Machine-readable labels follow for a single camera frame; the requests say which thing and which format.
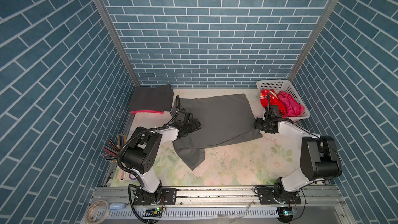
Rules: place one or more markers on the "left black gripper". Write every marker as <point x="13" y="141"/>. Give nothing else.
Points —
<point x="193" y="127"/>

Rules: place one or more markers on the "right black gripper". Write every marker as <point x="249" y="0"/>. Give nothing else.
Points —
<point x="257" y="124"/>

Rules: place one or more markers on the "white plastic laundry basket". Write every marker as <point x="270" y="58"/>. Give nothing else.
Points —
<point x="286" y="86"/>

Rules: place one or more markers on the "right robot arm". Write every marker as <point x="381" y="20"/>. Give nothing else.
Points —
<point x="319" y="159"/>

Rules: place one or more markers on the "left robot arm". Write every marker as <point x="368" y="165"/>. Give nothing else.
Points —
<point x="138" y="155"/>

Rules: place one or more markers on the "red printed t shirt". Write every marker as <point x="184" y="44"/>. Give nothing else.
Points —
<point x="268" y="98"/>

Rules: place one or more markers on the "folded dark grey t shirt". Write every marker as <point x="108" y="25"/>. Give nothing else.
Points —
<point x="158" y="99"/>

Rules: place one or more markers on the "folded pink t shirt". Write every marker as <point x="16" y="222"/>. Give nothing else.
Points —
<point x="147" y="111"/>

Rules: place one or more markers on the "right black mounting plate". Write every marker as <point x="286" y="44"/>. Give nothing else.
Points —
<point x="269" y="196"/>

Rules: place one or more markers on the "black mounting plate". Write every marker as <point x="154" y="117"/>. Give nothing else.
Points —
<point x="165" y="196"/>
<point x="269" y="196"/>

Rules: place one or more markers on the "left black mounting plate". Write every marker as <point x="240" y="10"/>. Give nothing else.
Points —
<point x="165" y="196"/>

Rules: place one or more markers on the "cup of coloured pencils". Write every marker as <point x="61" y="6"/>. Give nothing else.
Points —
<point x="111" y="149"/>

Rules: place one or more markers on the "right green circuit board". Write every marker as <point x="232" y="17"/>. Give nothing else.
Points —
<point x="285" y="214"/>

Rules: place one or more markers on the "green circuit board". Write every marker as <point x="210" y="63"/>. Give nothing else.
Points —
<point x="153" y="212"/>
<point x="285" y="214"/>

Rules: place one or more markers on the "white ventilation grille strip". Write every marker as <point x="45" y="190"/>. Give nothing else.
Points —
<point x="201" y="213"/>

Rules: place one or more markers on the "left green circuit board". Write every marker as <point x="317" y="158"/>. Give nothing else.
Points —
<point x="153" y="212"/>

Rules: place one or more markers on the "roll of clear tape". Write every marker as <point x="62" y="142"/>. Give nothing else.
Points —
<point x="98" y="212"/>

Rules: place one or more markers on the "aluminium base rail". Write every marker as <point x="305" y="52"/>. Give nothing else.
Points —
<point x="239" y="196"/>

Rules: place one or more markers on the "right corner aluminium post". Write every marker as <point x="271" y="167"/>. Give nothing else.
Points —
<point x="329" y="7"/>

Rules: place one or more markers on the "corner aluminium post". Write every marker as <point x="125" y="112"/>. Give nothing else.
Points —
<point x="329" y="7"/>
<point x="102" y="11"/>

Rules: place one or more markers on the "left corner aluminium post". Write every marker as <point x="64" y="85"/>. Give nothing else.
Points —
<point x="102" y="11"/>

